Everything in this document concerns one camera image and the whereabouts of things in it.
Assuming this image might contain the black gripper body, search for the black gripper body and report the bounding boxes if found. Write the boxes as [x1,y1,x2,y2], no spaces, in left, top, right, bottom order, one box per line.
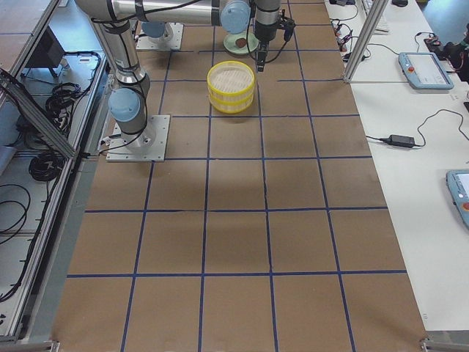
[254,0,295,43]

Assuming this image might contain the brown bun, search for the brown bun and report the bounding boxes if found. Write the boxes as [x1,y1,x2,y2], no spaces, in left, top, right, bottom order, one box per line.
[235,37,247,48]

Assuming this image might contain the yellow steamer layer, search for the yellow steamer layer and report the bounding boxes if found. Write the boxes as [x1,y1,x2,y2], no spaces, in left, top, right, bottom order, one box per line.
[207,60,255,103]
[209,93,254,114]

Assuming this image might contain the light green plate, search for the light green plate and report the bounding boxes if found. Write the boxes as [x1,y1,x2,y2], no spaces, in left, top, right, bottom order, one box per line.
[223,32,259,55]

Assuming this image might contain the white keyboard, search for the white keyboard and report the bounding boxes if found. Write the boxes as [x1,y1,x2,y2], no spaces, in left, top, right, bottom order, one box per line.
[361,0,390,34]

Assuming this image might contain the grey teach pendant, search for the grey teach pendant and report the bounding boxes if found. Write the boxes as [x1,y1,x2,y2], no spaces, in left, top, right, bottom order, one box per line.
[446,169,469,227]
[398,52,454,91]

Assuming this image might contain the black power adapter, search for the black power adapter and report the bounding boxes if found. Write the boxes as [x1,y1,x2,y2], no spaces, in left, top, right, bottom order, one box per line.
[380,134,416,148]

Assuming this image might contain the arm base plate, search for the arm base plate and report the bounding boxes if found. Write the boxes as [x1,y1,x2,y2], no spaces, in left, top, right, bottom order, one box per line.
[136,22,184,51]
[106,115,171,162]

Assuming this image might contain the aluminium frame post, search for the aluminium frame post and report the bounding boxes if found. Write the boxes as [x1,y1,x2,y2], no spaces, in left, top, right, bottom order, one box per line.
[344,23,374,83]

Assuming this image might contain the coiled black cables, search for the coiled black cables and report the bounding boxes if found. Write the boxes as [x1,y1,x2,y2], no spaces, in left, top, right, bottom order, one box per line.
[28,150,64,183]

